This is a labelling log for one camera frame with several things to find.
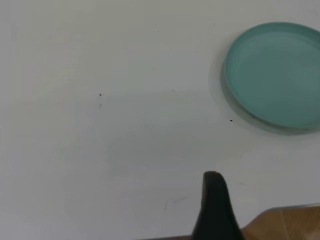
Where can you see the green round plate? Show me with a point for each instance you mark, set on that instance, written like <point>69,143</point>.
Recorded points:
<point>275,75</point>

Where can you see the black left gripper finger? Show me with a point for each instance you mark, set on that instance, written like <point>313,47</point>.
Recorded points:
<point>216,212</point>

